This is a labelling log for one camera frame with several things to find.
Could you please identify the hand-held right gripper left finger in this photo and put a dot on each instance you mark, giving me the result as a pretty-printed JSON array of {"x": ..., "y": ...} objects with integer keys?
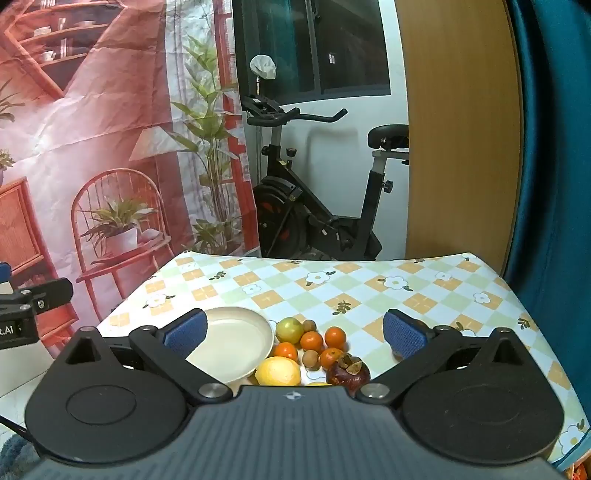
[{"x": 184, "y": 330}]

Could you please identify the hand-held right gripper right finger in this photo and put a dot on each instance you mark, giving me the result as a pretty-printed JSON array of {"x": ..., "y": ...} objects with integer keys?
[{"x": 404, "y": 334}]

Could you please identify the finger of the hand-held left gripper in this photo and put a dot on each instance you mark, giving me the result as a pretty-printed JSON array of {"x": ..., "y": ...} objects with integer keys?
[{"x": 51, "y": 293}]

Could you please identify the white round plate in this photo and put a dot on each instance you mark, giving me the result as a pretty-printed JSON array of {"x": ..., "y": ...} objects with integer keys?
[{"x": 231, "y": 341}]

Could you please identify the dark purple mangosteen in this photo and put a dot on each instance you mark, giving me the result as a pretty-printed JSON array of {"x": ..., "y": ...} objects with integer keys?
[{"x": 348, "y": 374}]

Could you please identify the orange tangerine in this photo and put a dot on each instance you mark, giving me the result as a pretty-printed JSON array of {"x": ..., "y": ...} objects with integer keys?
[
  {"x": 335, "y": 337},
  {"x": 331, "y": 357},
  {"x": 286, "y": 351},
  {"x": 312, "y": 341}
]

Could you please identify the small brown longan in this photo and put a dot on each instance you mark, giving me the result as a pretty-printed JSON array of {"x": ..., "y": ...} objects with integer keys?
[
  {"x": 309, "y": 325},
  {"x": 310, "y": 358}
]

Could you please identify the yellow lemon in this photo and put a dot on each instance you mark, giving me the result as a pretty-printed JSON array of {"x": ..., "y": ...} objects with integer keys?
[
  {"x": 318, "y": 383},
  {"x": 278, "y": 371}
]

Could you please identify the green round fruit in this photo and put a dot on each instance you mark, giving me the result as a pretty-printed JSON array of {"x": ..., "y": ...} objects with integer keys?
[{"x": 289, "y": 328}]

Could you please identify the checked floral tablecloth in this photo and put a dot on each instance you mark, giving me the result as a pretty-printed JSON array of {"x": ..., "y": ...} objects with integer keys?
[{"x": 369, "y": 286}]

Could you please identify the blue fuzzy rug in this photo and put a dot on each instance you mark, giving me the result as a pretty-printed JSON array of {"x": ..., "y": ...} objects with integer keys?
[{"x": 9, "y": 457}]

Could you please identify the black exercise bike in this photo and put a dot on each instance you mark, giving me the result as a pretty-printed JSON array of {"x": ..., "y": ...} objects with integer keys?
[{"x": 277, "y": 203}]

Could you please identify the wooden board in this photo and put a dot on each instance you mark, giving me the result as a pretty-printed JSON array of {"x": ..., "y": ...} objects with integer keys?
[{"x": 461, "y": 138}]

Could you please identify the printed room backdrop cloth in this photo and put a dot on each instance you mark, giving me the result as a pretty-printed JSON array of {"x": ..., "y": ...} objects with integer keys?
[{"x": 92, "y": 92}]

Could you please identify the teal curtain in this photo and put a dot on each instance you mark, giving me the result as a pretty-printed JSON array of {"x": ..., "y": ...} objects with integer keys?
[{"x": 554, "y": 184}]

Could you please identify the white cloth cap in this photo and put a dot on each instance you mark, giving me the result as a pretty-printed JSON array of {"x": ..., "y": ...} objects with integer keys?
[{"x": 263, "y": 67}]

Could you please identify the dark window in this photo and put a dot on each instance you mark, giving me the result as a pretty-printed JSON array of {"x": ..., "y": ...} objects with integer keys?
[{"x": 323, "y": 46}]

